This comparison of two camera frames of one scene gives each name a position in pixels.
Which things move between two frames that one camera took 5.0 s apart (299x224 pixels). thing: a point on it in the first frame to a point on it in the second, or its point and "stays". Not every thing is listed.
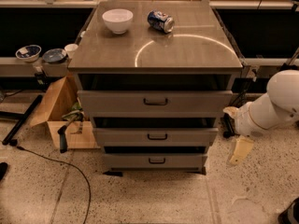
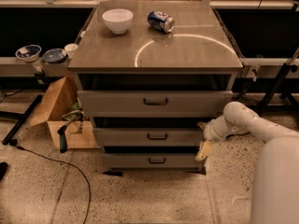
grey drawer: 155,137 stays
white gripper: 244,119 to 210,133
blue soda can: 161,21 stays
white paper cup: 70,49 stays
